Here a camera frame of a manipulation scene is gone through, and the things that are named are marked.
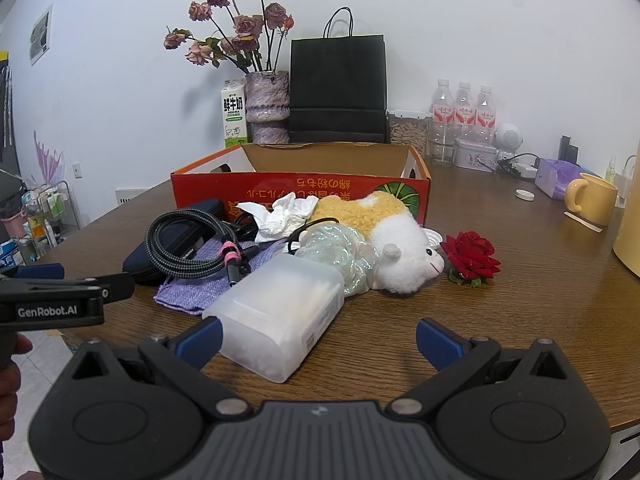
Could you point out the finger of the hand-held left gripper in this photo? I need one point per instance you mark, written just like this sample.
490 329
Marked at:
40 271
117 287

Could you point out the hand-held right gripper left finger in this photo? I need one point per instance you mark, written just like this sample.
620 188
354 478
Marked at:
206 342

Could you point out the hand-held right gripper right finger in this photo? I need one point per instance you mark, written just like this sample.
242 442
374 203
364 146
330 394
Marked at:
434 344

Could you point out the dark blue case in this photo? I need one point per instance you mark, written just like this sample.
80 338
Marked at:
137 266

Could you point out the purple woven pouch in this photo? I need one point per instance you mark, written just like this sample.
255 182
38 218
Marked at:
185 295

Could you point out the translucent cotton swab box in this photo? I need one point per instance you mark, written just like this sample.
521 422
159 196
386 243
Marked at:
280 310

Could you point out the white and yellow plush toy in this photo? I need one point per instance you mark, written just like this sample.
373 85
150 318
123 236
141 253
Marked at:
400 255

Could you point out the red rose flower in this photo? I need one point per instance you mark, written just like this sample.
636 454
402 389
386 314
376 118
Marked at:
470 255

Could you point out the iridescent plastic wrap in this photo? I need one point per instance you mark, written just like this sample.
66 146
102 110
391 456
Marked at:
345 250

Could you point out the white tissue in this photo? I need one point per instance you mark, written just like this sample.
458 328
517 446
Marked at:
285 217

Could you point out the orange cardboard box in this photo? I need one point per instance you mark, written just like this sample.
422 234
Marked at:
300 187

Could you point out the wooden desktop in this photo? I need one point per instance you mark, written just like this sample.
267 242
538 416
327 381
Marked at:
525 310

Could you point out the person's left hand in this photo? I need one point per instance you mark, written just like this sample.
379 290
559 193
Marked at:
10 385

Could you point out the small white round cap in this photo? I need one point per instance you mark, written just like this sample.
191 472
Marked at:
525 194

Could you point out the white floral tin box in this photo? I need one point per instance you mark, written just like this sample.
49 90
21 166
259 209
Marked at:
475 157

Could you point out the clear glass cup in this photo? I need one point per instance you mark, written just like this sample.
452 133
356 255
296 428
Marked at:
444 152

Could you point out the white paper strip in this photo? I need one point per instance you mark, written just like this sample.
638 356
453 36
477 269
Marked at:
582 222

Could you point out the white power adapter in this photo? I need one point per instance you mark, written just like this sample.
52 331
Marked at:
526 169

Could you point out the green and white milk carton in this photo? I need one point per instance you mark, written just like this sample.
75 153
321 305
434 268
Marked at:
233 120

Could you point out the purple tissue pack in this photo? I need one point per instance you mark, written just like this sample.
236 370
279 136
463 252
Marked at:
555 175

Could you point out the clear container of seeds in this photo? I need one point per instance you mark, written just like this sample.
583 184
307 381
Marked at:
407 132

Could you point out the yellow mug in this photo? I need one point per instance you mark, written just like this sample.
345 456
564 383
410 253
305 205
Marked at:
597 200

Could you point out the white round speaker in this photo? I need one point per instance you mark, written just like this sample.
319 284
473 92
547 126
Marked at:
509 137

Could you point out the beige appliance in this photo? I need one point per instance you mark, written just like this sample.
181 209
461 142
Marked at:
630 240

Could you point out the purple ceramic vase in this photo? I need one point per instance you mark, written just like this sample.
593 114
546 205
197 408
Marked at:
267 110

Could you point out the black upright device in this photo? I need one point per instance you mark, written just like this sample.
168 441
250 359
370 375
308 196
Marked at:
568 149

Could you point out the water bottle with red label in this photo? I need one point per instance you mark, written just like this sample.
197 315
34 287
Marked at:
486 110
442 105
465 107

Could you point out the small clear spray bottle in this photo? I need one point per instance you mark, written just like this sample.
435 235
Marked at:
610 172

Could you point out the black paper bag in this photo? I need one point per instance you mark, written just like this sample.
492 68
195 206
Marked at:
337 85

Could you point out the dried rose bouquet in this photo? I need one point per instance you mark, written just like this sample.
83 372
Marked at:
247 27

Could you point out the white wall switch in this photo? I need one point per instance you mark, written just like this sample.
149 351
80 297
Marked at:
76 170

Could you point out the purple wall sticker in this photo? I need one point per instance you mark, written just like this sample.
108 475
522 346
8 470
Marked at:
47 157

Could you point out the wall poster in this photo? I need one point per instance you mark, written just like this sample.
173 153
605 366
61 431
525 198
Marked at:
41 35

